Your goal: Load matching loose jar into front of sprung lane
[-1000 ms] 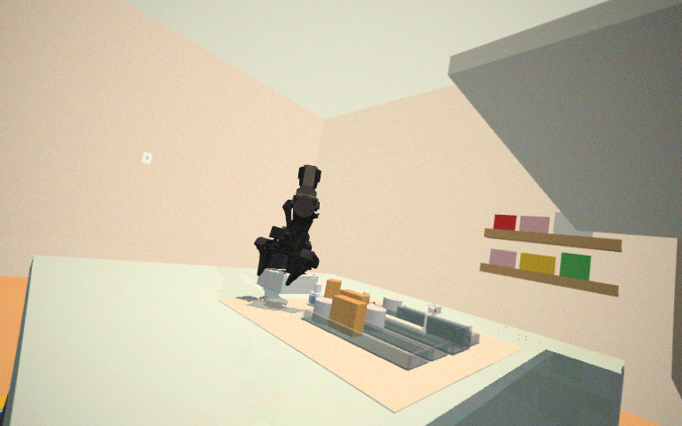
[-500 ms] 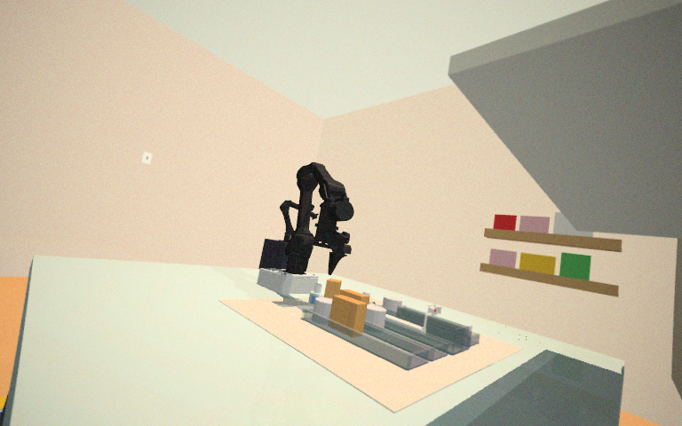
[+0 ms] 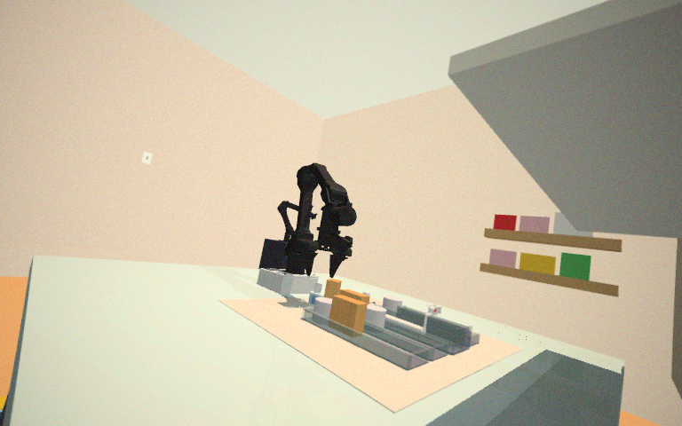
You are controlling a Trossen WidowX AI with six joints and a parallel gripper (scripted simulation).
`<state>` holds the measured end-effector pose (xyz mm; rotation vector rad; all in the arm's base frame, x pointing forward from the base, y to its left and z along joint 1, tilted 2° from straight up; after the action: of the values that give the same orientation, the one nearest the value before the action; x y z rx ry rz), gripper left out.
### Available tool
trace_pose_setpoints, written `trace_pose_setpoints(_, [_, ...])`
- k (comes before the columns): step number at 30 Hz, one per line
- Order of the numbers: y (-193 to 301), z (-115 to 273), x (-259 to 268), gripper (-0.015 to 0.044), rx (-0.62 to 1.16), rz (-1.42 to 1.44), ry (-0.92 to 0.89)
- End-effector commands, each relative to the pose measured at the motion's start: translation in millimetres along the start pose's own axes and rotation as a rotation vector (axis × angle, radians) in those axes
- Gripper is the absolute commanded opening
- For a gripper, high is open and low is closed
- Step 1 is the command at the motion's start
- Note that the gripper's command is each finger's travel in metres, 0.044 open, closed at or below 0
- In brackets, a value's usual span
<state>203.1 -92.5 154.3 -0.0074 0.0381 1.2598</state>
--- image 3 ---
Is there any white cylinder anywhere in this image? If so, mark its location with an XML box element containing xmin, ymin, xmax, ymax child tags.
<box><xmin>382</xmin><ymin>296</ymin><xmax>402</xmax><ymax>311</ymax></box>
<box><xmin>313</xmin><ymin>297</ymin><xmax>332</xmax><ymax>318</ymax></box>
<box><xmin>365</xmin><ymin>304</ymin><xmax>386</xmax><ymax>327</ymax></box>

